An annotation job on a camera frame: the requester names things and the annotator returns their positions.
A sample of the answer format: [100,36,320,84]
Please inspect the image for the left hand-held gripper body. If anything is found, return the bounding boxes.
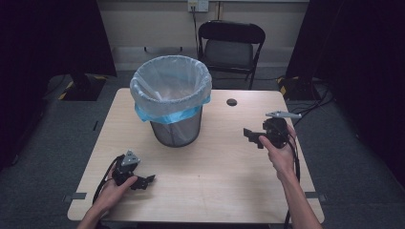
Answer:
[111,150,141,187]

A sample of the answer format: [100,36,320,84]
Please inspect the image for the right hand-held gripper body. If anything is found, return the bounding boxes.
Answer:
[262,110,303,150]

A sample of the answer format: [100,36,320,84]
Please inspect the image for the person's left hand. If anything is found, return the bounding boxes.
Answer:
[94,175,139,214]

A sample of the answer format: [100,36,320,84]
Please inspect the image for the person's right hand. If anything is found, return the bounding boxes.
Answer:
[258,124,298,183]

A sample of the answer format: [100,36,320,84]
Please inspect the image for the black stand base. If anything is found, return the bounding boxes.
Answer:
[57,72,108,102]
[276,75,317,102]

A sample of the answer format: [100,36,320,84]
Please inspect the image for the metal mesh waste bin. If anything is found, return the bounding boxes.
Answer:
[148,106,203,148]

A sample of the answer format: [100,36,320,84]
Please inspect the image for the grey tape strip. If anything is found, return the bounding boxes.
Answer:
[61,192,88,203]
[305,191,329,203]

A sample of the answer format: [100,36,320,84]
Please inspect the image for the black folding chair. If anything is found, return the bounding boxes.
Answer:
[197,19,266,91]

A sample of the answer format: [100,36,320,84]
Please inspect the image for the translucent blue bin bag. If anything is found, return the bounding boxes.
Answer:
[129,54,213,125]

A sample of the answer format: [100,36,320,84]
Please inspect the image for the black curtain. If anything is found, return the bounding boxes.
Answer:
[285,0,405,189]
[0,0,117,170]

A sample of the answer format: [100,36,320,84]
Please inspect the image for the left hand-held gripper cable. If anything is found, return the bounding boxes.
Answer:
[92,155,124,205]

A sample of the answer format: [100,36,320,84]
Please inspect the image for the hand-held gripper cable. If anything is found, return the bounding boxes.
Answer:
[284,133,302,229]
[92,155,124,205]

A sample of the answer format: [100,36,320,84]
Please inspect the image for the right hand-held gripper cable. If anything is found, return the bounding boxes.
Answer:
[284,133,302,229]

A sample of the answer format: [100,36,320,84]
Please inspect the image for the black floor cables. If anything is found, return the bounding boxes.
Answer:
[288,80,336,119]

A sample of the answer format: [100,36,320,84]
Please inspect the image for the black power cable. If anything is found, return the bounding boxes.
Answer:
[190,5,201,60]

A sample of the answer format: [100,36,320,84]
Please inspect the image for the white wall socket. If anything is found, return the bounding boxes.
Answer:
[187,0,210,13]

